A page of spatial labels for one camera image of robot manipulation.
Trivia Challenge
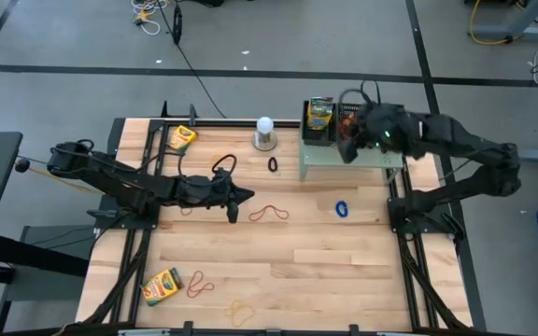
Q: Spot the thin yellow rod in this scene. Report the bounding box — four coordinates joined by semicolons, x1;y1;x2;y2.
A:
28;166;105;195

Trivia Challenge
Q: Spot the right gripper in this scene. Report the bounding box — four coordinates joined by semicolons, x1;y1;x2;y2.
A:
338;103;422;164

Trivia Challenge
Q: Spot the green perforated metal shelf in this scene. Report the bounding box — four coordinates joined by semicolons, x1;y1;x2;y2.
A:
298;139;404;186

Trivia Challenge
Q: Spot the grey desk leg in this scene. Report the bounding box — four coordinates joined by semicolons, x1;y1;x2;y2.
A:
472;0;538;41

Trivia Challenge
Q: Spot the black mesh basket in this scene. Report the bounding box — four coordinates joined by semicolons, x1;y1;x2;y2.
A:
334;102;368;151

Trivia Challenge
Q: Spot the grey desk base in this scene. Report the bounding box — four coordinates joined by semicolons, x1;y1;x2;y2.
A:
0;223;97;335

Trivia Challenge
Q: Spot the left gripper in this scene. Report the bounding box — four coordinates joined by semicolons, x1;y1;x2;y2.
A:
175;168;256;224

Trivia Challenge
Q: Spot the black looped cable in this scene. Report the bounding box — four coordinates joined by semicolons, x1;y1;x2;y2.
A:
337;79;382;107
210;153;239;181

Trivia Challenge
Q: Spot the white cable bundle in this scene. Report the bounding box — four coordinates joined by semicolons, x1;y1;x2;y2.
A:
131;0;170;36

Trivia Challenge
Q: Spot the yellow floor cable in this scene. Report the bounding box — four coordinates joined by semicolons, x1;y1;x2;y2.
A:
468;0;513;47

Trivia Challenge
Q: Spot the white bulb brass lamp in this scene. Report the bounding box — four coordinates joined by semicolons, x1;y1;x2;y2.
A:
252;116;279;153

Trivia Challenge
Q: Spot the white floor cable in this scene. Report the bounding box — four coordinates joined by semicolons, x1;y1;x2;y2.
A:
528;39;538;85

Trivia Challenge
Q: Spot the black plastic tray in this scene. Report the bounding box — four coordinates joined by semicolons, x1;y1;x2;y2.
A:
302;100;336;147

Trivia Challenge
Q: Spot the silver aluminium rail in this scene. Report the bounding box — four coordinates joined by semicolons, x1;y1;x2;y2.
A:
118;329;172;336

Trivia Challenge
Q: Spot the black floor cable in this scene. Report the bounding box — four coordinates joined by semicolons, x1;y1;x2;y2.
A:
155;0;228;120

